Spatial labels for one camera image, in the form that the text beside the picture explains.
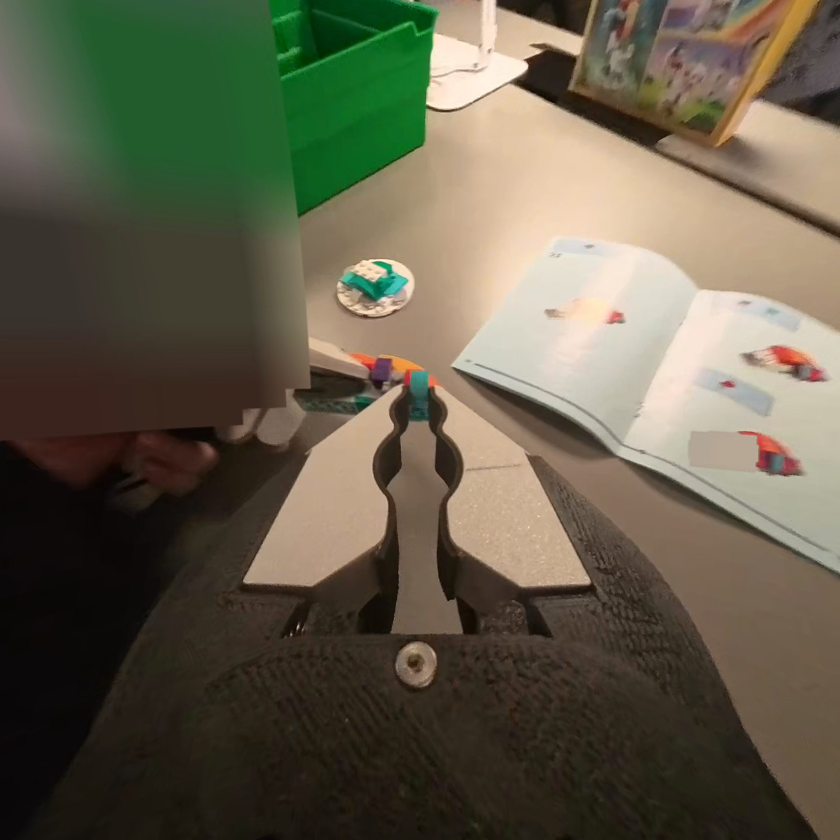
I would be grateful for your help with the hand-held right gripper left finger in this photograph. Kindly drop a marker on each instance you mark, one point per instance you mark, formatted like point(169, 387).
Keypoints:
point(315, 518)

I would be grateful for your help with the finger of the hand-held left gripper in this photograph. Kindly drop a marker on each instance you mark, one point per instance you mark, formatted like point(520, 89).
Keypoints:
point(334, 359)

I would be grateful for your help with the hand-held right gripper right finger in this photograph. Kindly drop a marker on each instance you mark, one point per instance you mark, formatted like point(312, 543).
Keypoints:
point(518, 518)

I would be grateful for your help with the colourful rainbow lego model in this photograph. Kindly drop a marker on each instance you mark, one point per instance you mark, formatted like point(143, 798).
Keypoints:
point(384, 369)

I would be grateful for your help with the teal lego brick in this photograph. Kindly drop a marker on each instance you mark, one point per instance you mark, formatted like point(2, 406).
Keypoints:
point(418, 394)

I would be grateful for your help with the green plastic bin with bricks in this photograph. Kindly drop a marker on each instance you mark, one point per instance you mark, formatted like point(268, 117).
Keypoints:
point(354, 131)

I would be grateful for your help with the person's left forearm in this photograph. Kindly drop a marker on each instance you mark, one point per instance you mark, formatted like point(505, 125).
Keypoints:
point(52, 558)

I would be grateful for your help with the small teal white lego build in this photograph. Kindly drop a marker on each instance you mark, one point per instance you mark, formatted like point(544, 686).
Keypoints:
point(374, 289)

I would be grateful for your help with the yellow lego set box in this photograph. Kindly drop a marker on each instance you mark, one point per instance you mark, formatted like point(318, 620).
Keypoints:
point(669, 65)

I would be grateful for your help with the person's left hand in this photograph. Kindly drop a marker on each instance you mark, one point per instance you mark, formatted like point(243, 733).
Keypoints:
point(174, 459)

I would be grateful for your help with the open pale blue instruction booklet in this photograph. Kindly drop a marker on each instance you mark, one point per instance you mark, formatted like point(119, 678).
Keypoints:
point(590, 354)

